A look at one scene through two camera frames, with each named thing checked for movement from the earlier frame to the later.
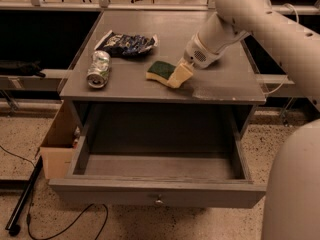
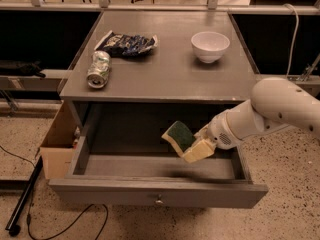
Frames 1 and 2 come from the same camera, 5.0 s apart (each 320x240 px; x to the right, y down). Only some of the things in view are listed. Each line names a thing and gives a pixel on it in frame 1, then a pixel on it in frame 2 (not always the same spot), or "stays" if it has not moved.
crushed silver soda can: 99,69 stays
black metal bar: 13,223 stays
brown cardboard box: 60,140 stays
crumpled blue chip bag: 125,44 stays
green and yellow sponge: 159,71 to 180,135
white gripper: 199,54 to 219,132
